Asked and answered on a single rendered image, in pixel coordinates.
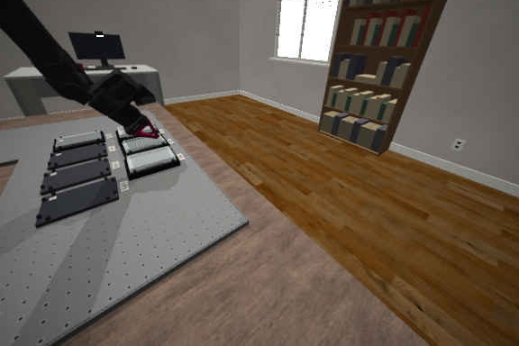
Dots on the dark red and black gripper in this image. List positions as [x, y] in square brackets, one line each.
[135, 128]

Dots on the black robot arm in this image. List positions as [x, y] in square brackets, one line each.
[63, 74]

